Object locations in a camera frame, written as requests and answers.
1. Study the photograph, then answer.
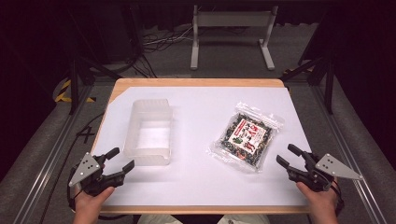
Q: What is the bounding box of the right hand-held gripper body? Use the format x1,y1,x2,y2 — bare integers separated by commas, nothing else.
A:
287,150,364,193

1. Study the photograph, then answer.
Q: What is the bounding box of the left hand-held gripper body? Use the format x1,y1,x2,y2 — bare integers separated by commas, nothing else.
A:
67,151,125,198

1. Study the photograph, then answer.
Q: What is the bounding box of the clear plastic container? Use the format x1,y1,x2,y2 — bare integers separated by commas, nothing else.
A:
123,98,174,166

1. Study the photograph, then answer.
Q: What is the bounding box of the clear snack packet red label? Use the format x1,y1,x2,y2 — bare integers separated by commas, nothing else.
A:
206,101,285,174

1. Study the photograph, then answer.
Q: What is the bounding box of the person's left hand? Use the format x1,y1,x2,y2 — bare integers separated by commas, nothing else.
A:
73,186,117,217

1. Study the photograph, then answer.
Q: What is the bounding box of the person's right hand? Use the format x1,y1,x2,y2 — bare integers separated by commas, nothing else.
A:
295,181,340,217

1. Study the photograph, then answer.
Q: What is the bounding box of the white sheet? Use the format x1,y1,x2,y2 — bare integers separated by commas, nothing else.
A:
92,86,312,207

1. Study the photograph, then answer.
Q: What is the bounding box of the black metal stand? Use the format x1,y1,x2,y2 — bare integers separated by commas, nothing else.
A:
65,6,123,116
279,12,338,115

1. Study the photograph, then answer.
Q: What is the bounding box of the yellow black hazard tape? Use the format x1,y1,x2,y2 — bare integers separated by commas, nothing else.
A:
54,78,96,104

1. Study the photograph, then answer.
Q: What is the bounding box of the wooden table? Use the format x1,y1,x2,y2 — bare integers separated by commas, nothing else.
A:
90,77,313,216

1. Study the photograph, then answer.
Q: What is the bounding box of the white metal stand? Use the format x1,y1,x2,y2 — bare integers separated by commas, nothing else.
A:
190,4,279,71

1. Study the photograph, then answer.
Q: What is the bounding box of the aluminium rail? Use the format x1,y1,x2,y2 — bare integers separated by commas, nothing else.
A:
311,83,389,224
12,84,95,224

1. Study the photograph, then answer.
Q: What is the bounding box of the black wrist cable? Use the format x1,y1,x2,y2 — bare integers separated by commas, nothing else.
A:
330,182,346,217

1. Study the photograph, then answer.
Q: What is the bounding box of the bundle of floor cables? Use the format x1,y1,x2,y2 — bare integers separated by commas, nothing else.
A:
141,25,195,53

